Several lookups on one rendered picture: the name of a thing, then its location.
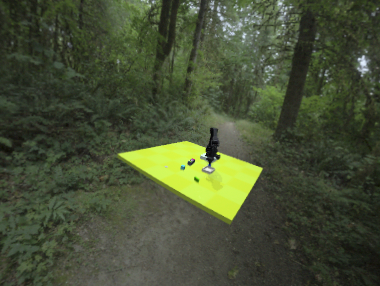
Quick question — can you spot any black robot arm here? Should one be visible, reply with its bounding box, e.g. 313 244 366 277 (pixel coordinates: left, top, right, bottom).
205 128 221 160

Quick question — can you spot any white shallow tray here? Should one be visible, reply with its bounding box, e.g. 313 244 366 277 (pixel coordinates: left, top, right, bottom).
202 165 216 175

